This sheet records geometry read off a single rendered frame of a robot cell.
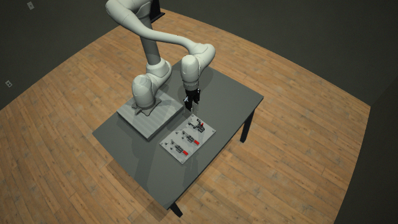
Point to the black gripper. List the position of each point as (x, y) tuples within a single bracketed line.
[(190, 98)]

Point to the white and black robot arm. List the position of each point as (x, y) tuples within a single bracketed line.
[(134, 16)]

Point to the black toggle clamp with red handle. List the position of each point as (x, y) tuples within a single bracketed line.
[(200, 127)]

